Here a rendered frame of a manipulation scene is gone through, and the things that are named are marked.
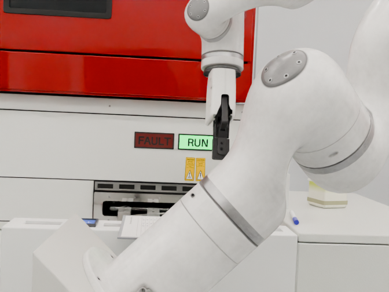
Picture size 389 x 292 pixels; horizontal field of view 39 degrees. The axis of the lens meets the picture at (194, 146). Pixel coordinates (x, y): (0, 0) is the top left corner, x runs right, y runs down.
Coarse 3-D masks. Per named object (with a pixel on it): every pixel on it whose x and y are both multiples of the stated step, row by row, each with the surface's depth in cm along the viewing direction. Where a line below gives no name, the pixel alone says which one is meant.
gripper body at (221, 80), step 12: (204, 72) 108; (216, 72) 105; (228, 72) 105; (240, 72) 108; (216, 84) 104; (228, 84) 104; (216, 96) 103; (228, 96) 104; (216, 108) 103; (228, 108) 105
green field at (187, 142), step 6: (180, 138) 164; (186, 138) 164; (192, 138) 165; (198, 138) 165; (204, 138) 165; (210, 138) 165; (180, 144) 164; (186, 144) 164; (192, 144) 165; (198, 144) 165; (204, 144) 165; (210, 144) 165
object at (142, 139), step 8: (136, 136) 163; (144, 136) 163; (152, 136) 164; (160, 136) 164; (168, 136) 164; (136, 144) 163; (144, 144) 164; (152, 144) 164; (160, 144) 164; (168, 144) 164
